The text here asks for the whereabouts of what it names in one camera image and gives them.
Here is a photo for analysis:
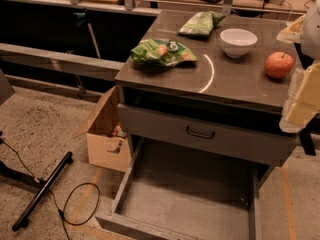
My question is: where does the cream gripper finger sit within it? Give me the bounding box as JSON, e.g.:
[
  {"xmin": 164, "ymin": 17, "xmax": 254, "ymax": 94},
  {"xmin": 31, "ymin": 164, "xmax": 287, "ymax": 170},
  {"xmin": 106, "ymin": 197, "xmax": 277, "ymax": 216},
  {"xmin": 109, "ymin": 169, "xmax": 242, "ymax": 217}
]
[
  {"xmin": 279, "ymin": 63, "xmax": 320, "ymax": 133},
  {"xmin": 276, "ymin": 15, "xmax": 305, "ymax": 43}
]

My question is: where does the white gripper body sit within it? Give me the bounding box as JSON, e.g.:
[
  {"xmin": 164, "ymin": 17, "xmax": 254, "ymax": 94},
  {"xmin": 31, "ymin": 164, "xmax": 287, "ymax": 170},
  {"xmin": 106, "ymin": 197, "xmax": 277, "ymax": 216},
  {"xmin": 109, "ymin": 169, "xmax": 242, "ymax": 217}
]
[{"xmin": 300, "ymin": 4, "xmax": 320, "ymax": 59}]

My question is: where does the red apple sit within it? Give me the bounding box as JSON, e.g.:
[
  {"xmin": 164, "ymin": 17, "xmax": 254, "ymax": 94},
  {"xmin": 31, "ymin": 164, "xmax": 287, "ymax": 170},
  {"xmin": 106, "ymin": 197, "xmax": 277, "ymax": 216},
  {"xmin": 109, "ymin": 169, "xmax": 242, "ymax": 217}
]
[{"xmin": 264, "ymin": 52, "xmax": 294, "ymax": 79}]

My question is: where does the grey drawer cabinet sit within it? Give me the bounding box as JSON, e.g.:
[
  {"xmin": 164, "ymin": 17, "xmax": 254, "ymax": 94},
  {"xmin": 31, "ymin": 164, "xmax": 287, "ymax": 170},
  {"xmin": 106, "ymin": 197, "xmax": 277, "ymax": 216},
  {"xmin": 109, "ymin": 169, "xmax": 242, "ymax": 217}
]
[{"xmin": 114, "ymin": 9, "xmax": 320, "ymax": 192}]

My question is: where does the grey open lower drawer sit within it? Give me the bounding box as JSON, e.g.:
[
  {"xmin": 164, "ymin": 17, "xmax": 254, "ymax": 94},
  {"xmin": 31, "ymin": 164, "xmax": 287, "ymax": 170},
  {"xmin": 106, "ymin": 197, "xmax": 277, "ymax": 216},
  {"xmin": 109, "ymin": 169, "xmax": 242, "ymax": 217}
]
[{"xmin": 96, "ymin": 138, "xmax": 261, "ymax": 240}]

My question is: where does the white ceramic bowl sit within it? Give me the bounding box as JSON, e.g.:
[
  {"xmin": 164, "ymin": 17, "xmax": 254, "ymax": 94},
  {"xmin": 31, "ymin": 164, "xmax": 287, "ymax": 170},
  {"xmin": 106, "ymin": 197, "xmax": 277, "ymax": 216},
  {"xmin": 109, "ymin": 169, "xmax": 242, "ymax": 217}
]
[{"xmin": 220, "ymin": 28, "xmax": 258, "ymax": 58}]

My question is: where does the green chip bag rear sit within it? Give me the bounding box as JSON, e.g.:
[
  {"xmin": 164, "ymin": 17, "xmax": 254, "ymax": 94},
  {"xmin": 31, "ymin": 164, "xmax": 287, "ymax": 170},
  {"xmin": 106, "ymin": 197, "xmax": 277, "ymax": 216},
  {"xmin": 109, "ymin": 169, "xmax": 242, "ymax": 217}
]
[{"xmin": 178, "ymin": 11, "xmax": 225, "ymax": 36}]

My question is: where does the green chip bag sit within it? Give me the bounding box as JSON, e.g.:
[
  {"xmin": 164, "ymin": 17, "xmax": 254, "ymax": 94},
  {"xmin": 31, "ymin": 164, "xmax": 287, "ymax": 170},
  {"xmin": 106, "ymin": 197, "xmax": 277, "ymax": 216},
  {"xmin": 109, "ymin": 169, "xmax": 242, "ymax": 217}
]
[
  {"xmin": 130, "ymin": 39, "xmax": 197, "ymax": 67},
  {"xmin": 178, "ymin": 11, "xmax": 225, "ymax": 36}
]

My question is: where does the green chip bag front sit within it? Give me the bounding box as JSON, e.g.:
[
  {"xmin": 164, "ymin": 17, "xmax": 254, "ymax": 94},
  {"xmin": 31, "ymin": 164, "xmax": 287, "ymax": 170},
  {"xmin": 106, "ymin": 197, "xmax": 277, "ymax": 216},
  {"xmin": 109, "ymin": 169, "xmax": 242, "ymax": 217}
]
[{"xmin": 130, "ymin": 39, "xmax": 197, "ymax": 67}]

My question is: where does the cardboard box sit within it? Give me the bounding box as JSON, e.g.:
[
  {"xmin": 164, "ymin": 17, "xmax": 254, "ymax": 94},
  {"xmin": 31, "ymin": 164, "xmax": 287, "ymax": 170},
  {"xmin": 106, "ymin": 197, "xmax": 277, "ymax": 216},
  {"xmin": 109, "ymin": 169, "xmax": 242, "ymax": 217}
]
[{"xmin": 73, "ymin": 87, "xmax": 131, "ymax": 172}]

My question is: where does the black stand leg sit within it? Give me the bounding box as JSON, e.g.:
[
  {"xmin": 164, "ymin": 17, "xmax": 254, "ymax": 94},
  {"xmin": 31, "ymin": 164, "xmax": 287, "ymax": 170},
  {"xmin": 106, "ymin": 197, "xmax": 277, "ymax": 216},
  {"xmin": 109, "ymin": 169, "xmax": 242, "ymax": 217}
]
[{"xmin": 12, "ymin": 152, "xmax": 73, "ymax": 232}]

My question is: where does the grey upper drawer with handle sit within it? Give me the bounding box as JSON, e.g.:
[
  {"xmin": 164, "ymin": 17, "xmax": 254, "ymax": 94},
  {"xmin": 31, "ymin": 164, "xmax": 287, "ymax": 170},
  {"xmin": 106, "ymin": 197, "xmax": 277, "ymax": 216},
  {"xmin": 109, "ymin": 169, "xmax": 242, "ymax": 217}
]
[{"xmin": 118, "ymin": 104, "xmax": 297, "ymax": 166}]

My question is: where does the grey metal rail beam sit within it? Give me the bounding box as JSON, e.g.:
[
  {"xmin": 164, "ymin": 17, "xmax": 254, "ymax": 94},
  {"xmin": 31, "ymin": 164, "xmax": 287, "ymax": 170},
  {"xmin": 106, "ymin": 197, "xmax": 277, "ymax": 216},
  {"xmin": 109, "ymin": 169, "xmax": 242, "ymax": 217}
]
[{"xmin": 0, "ymin": 43, "xmax": 123, "ymax": 81}]

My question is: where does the black cable on floor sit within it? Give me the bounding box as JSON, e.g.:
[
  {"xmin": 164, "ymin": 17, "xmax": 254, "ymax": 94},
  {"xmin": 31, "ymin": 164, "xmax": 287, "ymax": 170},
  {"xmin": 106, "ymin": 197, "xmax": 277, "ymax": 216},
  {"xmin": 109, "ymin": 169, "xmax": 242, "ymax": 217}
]
[{"xmin": 0, "ymin": 130, "xmax": 101, "ymax": 240}]

